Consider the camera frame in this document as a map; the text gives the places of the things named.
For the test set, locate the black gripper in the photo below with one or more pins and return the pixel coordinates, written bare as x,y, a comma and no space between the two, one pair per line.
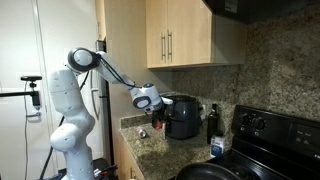
158,115

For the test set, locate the black air fryer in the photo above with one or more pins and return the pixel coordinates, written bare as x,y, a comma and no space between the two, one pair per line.
183,116

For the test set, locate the wooden cabinet door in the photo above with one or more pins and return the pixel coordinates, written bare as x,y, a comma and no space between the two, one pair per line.
155,30
190,30

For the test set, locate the dark robot base platform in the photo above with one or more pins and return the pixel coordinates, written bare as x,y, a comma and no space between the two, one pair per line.
103,165

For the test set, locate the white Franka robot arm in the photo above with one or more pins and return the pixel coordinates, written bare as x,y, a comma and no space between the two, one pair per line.
73,110

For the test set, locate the white backsplash outlet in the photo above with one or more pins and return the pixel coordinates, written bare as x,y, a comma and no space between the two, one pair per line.
202,112

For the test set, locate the wooden base cabinet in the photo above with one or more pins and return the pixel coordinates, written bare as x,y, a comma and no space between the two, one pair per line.
123,163

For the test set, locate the dark glass bottle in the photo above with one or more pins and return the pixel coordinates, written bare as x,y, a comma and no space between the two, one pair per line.
213,123

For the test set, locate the stainless steel refrigerator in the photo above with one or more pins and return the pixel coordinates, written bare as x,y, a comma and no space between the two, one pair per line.
103,126

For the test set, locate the white and blue carton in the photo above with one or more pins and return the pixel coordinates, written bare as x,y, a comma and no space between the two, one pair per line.
217,146

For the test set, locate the black frying pan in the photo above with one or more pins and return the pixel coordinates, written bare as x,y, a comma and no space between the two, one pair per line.
203,173

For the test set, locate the tall wooden side panel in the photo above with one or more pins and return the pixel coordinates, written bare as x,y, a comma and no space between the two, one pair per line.
126,40

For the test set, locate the black electric stove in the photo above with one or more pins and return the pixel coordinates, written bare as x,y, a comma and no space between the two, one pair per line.
273,133

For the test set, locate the range hood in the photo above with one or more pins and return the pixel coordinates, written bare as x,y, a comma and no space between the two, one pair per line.
260,10

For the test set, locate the wooden wall cabinet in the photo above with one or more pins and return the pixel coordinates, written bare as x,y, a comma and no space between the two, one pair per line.
230,40

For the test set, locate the black camera on stand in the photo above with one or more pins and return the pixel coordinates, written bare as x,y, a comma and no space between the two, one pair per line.
33,90

